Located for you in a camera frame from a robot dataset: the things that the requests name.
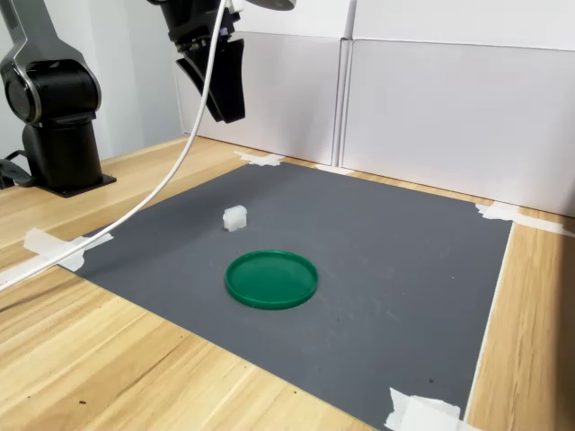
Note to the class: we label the small white plastic terminal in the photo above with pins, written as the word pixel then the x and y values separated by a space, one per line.
pixel 235 218

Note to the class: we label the round green lid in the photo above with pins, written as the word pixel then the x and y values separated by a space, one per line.
pixel 271 280

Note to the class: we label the white tape cross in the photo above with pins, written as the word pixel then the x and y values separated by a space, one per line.
pixel 54 249
pixel 418 413
pixel 260 159
pixel 498 211

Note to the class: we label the white tape strip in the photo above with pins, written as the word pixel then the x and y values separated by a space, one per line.
pixel 334 169

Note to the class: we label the dark grey mat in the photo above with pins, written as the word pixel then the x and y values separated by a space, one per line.
pixel 337 269

